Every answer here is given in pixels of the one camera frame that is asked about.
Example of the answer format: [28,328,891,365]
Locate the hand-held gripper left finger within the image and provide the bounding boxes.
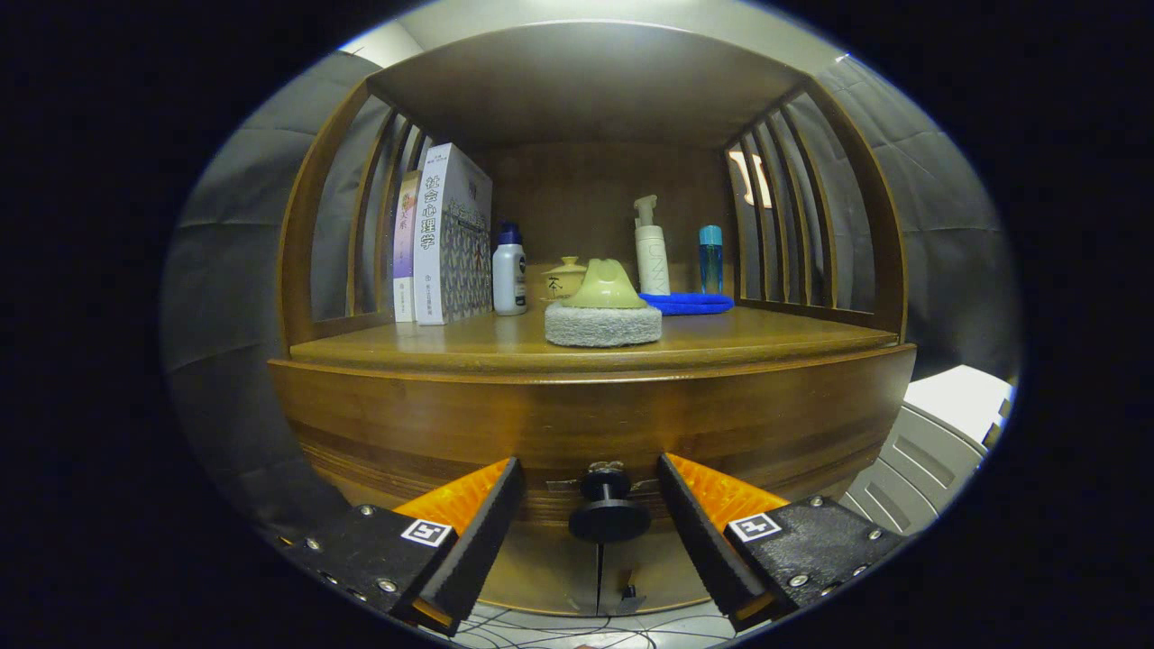
[284,456,526,636]

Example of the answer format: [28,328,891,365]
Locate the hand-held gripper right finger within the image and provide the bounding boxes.
[656,452,907,634]

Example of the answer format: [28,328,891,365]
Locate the black drawer knob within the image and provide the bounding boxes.
[568,461,652,544]

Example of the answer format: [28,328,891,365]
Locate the wooden drawer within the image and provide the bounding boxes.
[268,343,918,528]

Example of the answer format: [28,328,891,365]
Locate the yellow handled scrub brush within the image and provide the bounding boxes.
[544,258,664,349]

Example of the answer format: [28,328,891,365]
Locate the wooden cabinet door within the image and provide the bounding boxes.
[491,523,600,617]
[600,523,713,617]

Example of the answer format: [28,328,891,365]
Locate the wooden countertop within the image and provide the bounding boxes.
[288,306,902,375]

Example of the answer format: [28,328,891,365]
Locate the white plastic drawer unit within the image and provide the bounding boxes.
[838,365,1015,537]

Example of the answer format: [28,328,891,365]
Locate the wooden cabinet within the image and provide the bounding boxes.
[268,20,918,618]

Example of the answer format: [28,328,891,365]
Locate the folded blue cloth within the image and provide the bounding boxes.
[638,291,735,316]

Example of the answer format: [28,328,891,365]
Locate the white bottle blue cap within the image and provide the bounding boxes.
[491,222,529,316]

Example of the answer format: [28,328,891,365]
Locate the yellow lidded teacup with saucer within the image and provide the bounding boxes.
[541,256,589,303]

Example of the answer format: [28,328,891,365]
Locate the clear blue bottle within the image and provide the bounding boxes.
[699,225,724,296]

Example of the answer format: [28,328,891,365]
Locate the white pump bottle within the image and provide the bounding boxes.
[633,195,673,297]

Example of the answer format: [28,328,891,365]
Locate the thin purple book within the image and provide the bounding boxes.
[390,169,425,324]

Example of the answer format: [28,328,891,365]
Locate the thick white patterned book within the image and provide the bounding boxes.
[413,142,494,326]

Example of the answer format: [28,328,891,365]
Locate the black floor cables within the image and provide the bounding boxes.
[451,608,736,649]

